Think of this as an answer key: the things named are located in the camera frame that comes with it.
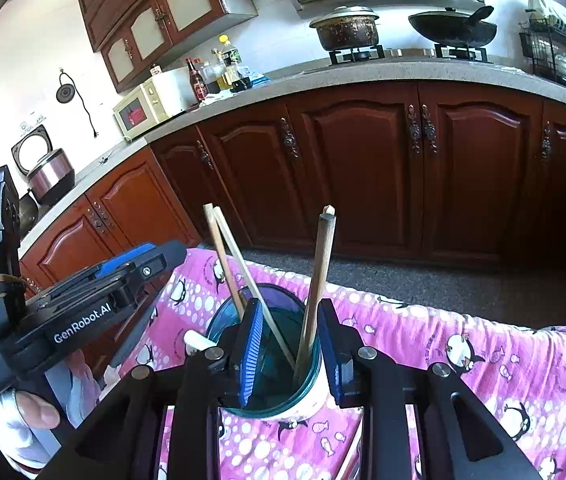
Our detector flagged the pink penguin blanket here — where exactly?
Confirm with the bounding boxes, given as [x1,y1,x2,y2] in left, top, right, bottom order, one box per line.
[0,247,566,480]

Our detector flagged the grey stone kitchen countertop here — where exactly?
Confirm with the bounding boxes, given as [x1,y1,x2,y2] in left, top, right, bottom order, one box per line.
[13,57,566,256]

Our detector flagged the black wire dish rack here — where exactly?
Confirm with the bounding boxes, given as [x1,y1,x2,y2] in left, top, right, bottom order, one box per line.
[519,0,566,101]

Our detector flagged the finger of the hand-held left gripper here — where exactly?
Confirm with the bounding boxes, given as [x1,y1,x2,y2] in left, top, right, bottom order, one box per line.
[94,241,160,280]
[38,240,190,311]

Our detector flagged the thin pale chopstick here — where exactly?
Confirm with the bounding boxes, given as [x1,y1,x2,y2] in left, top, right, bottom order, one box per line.
[213,206,298,370]

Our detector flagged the gas stove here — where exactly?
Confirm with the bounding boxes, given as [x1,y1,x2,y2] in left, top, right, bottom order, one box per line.
[328,44,494,66]

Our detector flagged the black round plug with cable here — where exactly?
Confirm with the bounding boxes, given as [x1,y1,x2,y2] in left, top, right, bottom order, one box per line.
[56,69,99,138]

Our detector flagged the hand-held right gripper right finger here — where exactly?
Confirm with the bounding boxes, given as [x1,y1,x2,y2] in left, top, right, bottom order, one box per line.
[317,299,544,480]

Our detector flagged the thick brown chopstick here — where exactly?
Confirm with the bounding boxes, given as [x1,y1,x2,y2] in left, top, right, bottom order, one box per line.
[293,205,337,386]

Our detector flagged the dark wooden base cabinets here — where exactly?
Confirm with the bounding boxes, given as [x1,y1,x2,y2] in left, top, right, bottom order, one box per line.
[18,80,566,311]

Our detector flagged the black ladle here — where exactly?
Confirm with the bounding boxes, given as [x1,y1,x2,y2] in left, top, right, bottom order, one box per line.
[467,5,495,27]

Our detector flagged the open rice cooker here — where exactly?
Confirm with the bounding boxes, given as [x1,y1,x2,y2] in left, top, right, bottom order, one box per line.
[12,124,76,206]

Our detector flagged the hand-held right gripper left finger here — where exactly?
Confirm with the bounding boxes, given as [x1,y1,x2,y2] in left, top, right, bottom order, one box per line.
[53,297,265,480]

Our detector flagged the cream microwave oven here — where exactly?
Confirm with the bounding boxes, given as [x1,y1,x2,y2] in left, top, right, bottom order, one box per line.
[113,81,174,142]

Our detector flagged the white box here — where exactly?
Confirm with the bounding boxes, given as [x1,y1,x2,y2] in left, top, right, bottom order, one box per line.
[150,66,199,116]

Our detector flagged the thin brown chopstick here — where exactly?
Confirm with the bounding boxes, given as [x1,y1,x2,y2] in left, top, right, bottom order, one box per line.
[202,203,245,320]

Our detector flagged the stained pot with lid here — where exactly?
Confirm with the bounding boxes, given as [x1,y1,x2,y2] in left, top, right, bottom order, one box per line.
[309,6,381,52]

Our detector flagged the white cup teal rim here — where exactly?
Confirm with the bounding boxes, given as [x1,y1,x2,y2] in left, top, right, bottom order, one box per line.
[206,282,323,421]

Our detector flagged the cluster of condiment bottles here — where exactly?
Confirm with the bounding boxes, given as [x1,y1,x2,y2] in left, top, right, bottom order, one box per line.
[183,34,256,105]

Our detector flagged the person's left hand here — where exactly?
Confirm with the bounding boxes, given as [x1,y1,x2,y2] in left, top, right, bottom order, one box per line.
[0,387,64,467]

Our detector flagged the black wok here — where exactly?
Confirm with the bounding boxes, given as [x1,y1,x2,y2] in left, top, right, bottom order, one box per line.
[408,7,498,50]

